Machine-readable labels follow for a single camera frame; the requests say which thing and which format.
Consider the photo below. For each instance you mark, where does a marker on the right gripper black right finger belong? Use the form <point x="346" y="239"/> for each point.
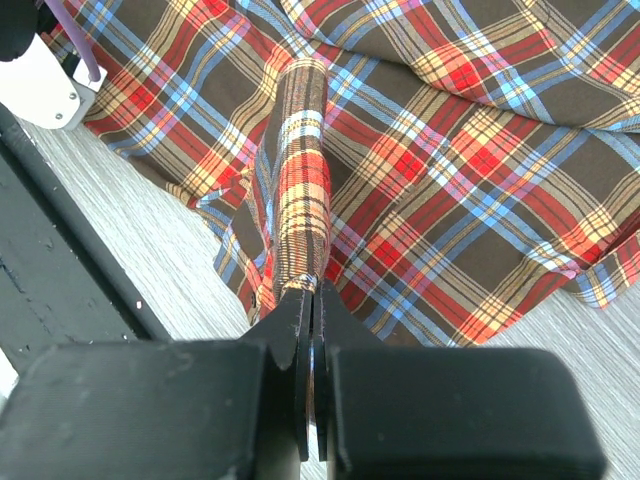
<point x="393" y="412"/>

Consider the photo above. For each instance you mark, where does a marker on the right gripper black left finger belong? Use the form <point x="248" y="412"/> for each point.
<point x="222" y="409"/>

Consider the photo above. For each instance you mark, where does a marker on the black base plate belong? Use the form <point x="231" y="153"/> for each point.
<point x="60" y="284"/>

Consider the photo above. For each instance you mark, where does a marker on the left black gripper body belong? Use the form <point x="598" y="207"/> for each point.
<point x="18" y="22"/>

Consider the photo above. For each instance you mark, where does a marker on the plaid flannel long sleeve shirt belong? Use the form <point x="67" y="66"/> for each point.
<point x="446" y="164"/>

